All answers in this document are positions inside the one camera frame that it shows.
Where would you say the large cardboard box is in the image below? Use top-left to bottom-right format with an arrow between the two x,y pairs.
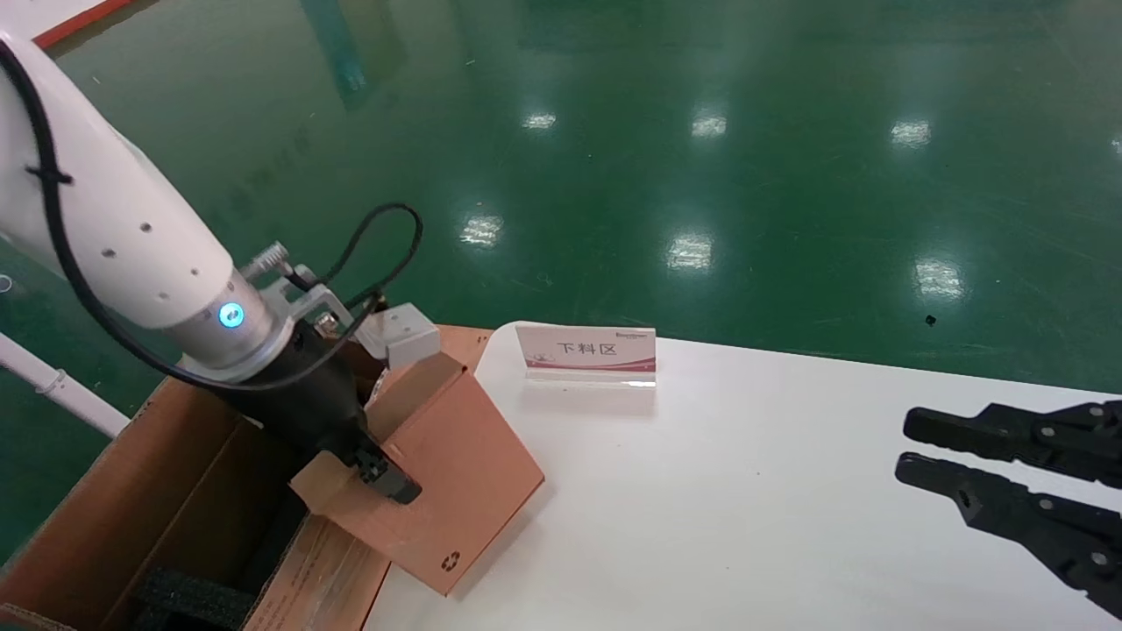
0,372 -> 395,631

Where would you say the black cable with yellow tag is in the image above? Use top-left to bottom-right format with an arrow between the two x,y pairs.
0,39 -> 387,393

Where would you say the white tube with clamp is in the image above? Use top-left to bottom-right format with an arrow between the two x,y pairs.
0,333 -> 132,437

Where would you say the black looped cable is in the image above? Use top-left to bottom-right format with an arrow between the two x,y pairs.
289,203 -> 424,303

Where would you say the black foam pad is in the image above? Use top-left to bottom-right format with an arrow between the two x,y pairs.
131,568 -> 255,631

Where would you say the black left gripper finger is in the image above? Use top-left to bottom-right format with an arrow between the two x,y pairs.
355,445 -> 423,507

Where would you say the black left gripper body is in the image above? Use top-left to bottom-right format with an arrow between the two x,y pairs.
210,320 -> 384,471

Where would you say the plywood board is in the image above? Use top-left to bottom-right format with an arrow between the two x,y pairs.
434,324 -> 494,373

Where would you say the acrylic sign with Chinese text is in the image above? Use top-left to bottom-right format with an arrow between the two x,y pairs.
515,324 -> 658,388

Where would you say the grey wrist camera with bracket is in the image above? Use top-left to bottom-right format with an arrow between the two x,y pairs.
263,263 -> 441,371

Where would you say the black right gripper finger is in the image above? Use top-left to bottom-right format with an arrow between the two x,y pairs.
903,401 -> 1122,489
894,451 -> 1122,621

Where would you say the small cardboard box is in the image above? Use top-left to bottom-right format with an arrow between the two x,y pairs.
289,352 -> 546,599

